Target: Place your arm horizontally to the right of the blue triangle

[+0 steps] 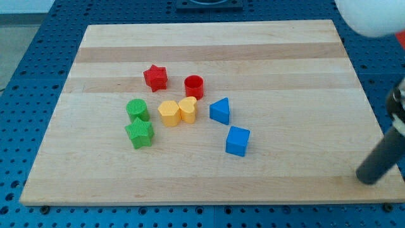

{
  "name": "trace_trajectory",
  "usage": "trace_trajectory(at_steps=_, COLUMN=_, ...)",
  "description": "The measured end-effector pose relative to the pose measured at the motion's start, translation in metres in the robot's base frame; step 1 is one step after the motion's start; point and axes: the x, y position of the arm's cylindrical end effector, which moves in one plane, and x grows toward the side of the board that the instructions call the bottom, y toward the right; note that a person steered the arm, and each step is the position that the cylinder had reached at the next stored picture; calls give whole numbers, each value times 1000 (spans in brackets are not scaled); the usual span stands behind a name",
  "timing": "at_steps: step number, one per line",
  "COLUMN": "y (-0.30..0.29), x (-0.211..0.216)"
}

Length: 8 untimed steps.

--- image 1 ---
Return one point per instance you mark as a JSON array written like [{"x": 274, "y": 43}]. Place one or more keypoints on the green cylinder block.
[{"x": 137, "y": 108}]

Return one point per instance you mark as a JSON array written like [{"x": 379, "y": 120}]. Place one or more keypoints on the red cylinder block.
[{"x": 194, "y": 86}]

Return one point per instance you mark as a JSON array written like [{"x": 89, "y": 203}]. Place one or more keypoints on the yellow hexagon block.
[{"x": 169, "y": 112}]

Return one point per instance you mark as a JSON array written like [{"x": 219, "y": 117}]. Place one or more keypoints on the red star block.
[{"x": 156, "y": 78}]

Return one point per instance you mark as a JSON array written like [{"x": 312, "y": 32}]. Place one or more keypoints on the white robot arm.
[{"x": 379, "y": 18}]

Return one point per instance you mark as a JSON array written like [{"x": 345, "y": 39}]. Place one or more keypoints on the blue cube block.
[{"x": 237, "y": 141}]

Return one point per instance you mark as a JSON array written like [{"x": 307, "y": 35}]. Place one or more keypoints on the yellow heart block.
[{"x": 188, "y": 109}]

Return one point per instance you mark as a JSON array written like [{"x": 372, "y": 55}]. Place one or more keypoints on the wooden board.
[{"x": 291, "y": 83}]

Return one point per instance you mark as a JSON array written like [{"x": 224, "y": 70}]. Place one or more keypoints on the green star block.
[{"x": 140, "y": 133}]

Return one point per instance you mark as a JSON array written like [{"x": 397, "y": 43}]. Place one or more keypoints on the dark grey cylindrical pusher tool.
[{"x": 390, "y": 148}]

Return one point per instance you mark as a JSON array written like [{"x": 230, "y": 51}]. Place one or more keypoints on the blue triangle block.
[{"x": 220, "y": 111}]

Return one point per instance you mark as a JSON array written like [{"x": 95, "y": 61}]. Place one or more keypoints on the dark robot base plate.
[{"x": 208, "y": 5}]

